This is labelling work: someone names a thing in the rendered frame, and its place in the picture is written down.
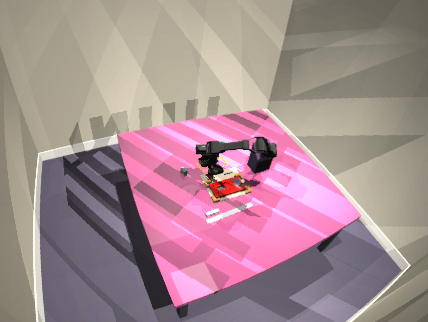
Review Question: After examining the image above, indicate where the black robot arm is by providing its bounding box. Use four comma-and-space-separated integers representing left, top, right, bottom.
195, 136, 277, 168

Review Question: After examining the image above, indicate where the white flat bar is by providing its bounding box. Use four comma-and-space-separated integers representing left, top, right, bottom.
206, 202, 253, 224

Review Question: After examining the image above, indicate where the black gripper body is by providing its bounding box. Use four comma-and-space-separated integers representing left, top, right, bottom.
208, 155, 224, 175

